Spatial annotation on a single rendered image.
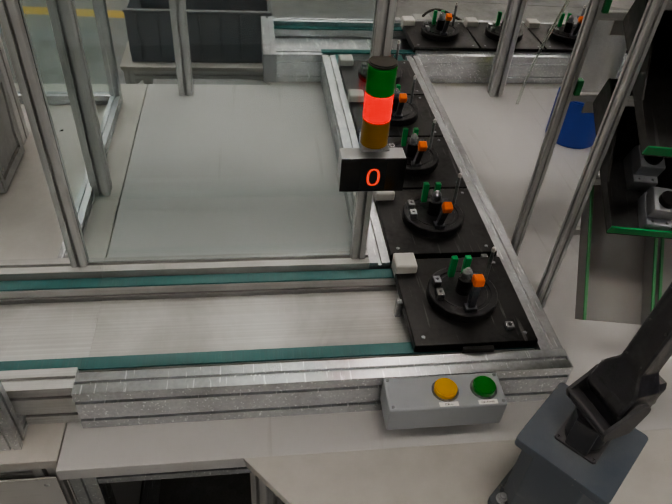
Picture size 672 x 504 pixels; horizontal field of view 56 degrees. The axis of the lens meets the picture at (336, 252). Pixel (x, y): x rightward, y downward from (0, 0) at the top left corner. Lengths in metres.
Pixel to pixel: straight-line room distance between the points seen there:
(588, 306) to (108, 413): 0.91
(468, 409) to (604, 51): 1.19
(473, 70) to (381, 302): 1.24
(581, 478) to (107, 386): 0.76
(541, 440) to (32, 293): 0.98
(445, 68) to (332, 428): 1.49
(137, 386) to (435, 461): 0.53
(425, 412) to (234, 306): 0.45
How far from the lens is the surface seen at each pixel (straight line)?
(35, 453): 1.23
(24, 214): 1.73
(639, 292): 1.35
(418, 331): 1.21
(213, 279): 1.31
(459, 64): 2.34
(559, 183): 1.92
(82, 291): 1.36
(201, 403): 1.16
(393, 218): 1.45
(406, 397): 1.12
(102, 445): 1.21
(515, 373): 1.22
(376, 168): 1.15
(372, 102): 1.09
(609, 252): 1.33
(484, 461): 1.20
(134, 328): 1.29
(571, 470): 0.99
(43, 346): 1.30
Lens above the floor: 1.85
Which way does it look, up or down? 41 degrees down
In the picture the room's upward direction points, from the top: 5 degrees clockwise
